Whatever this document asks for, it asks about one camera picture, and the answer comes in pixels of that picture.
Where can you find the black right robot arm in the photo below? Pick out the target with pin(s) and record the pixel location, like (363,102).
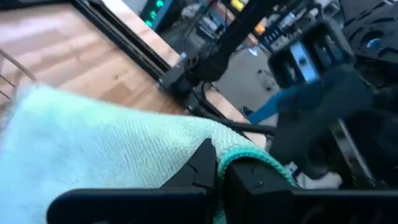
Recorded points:
(230,40)

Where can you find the dark device with green lights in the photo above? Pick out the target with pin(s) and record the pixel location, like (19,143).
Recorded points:
(155,14)

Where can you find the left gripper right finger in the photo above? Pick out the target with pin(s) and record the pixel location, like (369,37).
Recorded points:
(280,207)

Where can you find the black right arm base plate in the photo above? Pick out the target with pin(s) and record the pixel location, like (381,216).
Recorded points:
(177,81)

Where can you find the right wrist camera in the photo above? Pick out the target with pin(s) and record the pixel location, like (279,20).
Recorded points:
(304,59)

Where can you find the blue-grey metal stand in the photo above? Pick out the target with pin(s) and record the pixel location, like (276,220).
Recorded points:
(267,107)

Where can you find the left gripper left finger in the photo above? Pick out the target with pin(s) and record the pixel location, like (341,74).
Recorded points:
(155,207)

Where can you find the pale green microfiber towel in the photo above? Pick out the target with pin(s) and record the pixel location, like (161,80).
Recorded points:
(93,149)

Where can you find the black aluminium table frame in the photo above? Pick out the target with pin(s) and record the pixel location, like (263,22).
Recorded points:
(124,37)

